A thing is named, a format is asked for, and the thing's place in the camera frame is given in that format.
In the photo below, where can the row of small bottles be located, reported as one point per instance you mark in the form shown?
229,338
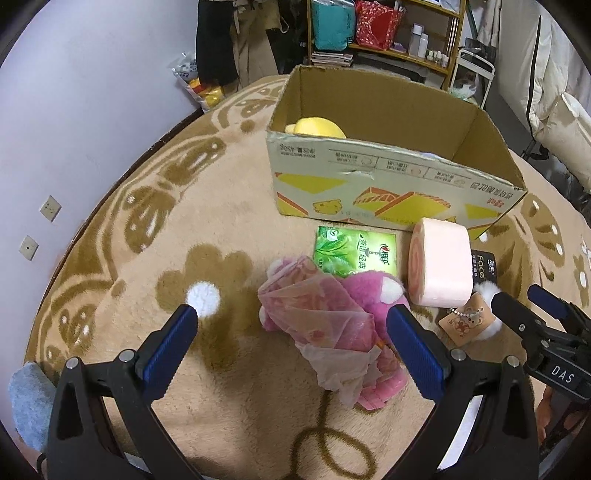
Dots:
438,57

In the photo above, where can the black hanging garment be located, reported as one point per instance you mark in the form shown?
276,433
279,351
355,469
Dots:
214,41

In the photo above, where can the black packet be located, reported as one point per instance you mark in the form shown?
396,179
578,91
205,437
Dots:
482,265

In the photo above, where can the white metal rack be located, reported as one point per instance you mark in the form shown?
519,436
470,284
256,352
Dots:
478,60

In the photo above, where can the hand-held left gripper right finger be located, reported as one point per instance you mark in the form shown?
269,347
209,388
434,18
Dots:
414,351

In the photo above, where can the person's right hand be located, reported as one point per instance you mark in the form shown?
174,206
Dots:
549,413

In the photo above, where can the short white bottle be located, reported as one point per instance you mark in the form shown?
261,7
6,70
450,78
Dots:
424,46

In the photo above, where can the brown bear print tag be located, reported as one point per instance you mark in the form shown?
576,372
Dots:
464,323

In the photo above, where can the beige hanging garment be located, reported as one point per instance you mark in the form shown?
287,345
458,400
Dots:
254,41

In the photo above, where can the grey blue cloth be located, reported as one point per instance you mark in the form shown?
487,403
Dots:
28,401

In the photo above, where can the plastic bag of snacks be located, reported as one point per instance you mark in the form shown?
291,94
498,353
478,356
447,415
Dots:
198,85

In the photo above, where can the white quilted duvet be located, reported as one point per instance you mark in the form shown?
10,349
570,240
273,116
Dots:
563,92

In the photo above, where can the wooden shelf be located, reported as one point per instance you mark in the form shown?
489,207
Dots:
415,55

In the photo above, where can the pink plush bear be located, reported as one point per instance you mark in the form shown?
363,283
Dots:
369,288

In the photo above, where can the pale green cloth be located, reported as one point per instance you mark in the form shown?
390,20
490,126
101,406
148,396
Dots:
462,90

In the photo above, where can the teal bag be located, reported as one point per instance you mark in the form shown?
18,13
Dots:
332,25

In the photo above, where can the pink roll cake plush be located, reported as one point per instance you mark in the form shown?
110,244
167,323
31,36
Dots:
443,267

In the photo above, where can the red patterned bag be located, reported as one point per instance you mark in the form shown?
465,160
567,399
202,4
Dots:
378,25

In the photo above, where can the yellow plush toy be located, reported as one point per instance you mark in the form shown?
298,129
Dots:
318,127

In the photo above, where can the white wall socket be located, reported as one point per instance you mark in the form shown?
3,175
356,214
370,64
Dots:
28,248
50,208

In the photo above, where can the green tissue pack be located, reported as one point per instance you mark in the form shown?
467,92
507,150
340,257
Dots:
353,251

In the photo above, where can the printed cardboard box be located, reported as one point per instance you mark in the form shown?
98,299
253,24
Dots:
392,184

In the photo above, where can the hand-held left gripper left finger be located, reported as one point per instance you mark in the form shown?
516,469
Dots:
171,345

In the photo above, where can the stack of magazines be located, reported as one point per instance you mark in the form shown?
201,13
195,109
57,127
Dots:
331,59

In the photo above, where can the pink plastic bag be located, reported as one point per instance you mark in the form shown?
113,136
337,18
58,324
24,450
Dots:
314,307

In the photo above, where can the tall white bottle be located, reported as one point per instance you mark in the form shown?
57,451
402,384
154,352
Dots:
416,39

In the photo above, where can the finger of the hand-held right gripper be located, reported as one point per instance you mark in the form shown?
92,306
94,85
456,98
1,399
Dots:
551,304
517,318

